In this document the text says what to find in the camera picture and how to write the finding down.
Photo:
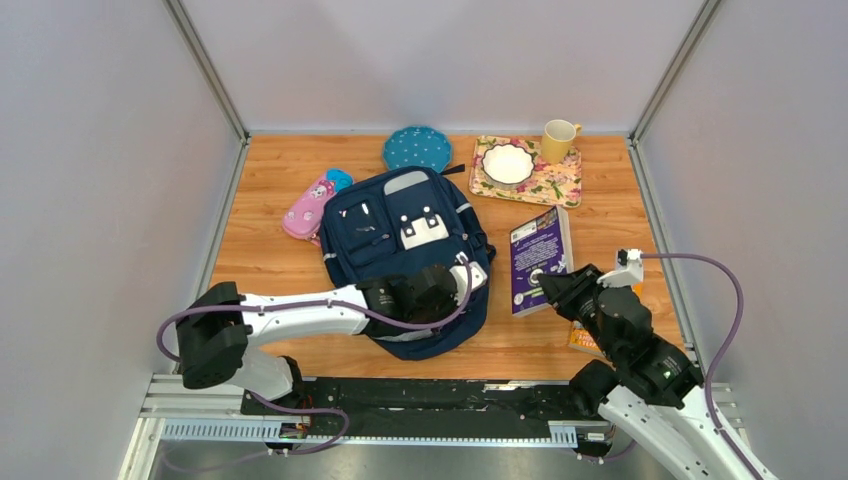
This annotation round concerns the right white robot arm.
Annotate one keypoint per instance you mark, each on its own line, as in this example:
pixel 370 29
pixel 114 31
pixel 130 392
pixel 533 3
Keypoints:
pixel 645 385

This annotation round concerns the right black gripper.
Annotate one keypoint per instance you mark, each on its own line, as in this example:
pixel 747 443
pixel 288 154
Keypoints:
pixel 563 289

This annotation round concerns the blue polka dot plate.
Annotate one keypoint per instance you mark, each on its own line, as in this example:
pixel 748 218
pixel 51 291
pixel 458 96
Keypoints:
pixel 417 145

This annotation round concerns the floral rectangular tray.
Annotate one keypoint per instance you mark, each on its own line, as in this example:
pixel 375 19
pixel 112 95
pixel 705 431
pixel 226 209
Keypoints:
pixel 550 184

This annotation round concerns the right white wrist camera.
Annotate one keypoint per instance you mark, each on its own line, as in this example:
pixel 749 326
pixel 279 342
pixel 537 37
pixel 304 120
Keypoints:
pixel 628 272

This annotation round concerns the pink cartoon pencil case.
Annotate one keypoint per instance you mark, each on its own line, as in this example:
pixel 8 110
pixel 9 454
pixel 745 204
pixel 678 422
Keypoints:
pixel 303 219

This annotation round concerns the navy blue student backpack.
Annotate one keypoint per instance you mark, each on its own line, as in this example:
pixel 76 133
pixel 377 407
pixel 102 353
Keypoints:
pixel 399 223

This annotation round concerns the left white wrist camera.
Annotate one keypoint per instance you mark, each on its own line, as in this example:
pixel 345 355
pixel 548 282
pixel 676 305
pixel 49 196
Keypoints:
pixel 468 276

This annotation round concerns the yellow ceramic mug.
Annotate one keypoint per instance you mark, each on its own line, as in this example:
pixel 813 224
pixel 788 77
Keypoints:
pixel 557 139

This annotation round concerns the orange Treehouse book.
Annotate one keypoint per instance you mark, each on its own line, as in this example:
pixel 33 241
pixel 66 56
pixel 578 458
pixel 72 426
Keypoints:
pixel 579 339

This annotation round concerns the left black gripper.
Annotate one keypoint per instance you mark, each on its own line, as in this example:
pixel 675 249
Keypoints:
pixel 451 309

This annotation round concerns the purple paperback book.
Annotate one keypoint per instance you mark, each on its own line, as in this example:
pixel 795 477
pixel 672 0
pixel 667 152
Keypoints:
pixel 539 246

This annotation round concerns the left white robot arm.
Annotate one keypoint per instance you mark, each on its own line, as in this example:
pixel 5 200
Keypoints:
pixel 221 334

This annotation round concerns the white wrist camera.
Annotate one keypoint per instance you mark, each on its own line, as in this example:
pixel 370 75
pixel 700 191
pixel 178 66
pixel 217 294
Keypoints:
pixel 628 272
pixel 468 276

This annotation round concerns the white scalloped bowl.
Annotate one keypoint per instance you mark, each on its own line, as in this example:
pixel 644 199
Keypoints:
pixel 507 166

